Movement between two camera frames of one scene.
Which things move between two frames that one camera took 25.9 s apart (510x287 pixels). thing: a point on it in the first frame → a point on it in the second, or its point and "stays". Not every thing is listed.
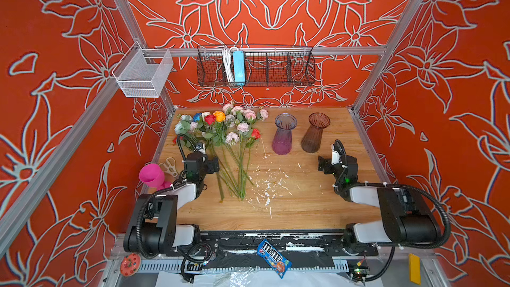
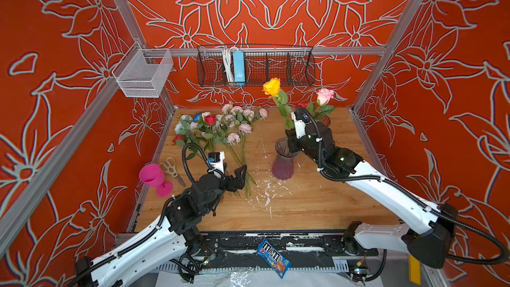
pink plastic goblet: x=152 y=174 stays
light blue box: x=238 y=65 stays
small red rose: x=255 y=134 → x=301 y=104
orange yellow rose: x=218 y=116 → x=271 y=87
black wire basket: x=248 y=66 stays
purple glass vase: x=282 y=139 → x=283 y=165
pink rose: x=242 y=127 → x=323 y=97
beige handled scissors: x=170 y=167 stays
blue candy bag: x=274 y=259 stays
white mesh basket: x=143 y=72 stays
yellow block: x=414 y=268 stays
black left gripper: x=210 y=167 → x=240 y=181
